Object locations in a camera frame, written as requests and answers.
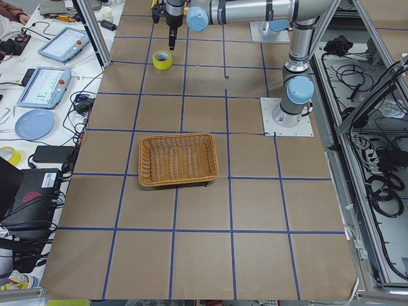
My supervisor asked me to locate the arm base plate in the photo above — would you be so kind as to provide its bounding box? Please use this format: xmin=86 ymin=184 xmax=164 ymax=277
xmin=260 ymin=98 xmax=314 ymax=137
xmin=250 ymin=19 xmax=290 ymax=45

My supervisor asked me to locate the teach pendant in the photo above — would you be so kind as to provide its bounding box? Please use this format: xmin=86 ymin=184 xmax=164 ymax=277
xmin=17 ymin=66 xmax=71 ymax=110
xmin=38 ymin=27 xmax=90 ymax=62

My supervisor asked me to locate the near teach pendant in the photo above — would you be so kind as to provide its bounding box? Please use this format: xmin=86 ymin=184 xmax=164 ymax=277
xmin=17 ymin=66 xmax=71 ymax=110

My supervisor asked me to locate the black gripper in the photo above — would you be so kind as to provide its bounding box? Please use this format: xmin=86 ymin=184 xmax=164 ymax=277
xmin=151 ymin=0 xmax=187 ymax=50

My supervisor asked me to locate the far teach pendant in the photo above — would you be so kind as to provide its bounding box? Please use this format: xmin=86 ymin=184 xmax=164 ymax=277
xmin=38 ymin=27 xmax=90 ymax=62

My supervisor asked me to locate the black power adapter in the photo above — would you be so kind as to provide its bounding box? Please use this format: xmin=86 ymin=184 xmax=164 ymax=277
xmin=27 ymin=145 xmax=74 ymax=169

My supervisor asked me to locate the brown wicker basket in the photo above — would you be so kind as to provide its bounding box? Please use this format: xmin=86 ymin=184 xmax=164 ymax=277
xmin=138 ymin=133 xmax=219 ymax=187

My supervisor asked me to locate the blue plate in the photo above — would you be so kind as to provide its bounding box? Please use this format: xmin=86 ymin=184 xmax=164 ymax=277
xmin=15 ymin=109 xmax=55 ymax=140

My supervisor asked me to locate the black computer box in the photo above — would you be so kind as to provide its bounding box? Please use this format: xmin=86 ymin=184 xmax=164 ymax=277
xmin=1 ymin=159 xmax=62 ymax=231

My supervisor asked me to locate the white paper cup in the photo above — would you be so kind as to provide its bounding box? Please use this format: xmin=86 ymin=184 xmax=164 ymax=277
xmin=100 ymin=6 xmax=113 ymax=22

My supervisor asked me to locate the spare yellow tape roll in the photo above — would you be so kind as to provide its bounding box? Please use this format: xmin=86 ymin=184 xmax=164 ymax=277
xmin=0 ymin=146 xmax=22 ymax=166

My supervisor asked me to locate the aluminium frame post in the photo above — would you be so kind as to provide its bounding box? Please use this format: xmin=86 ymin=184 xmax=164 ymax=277
xmin=73 ymin=0 xmax=112 ymax=68

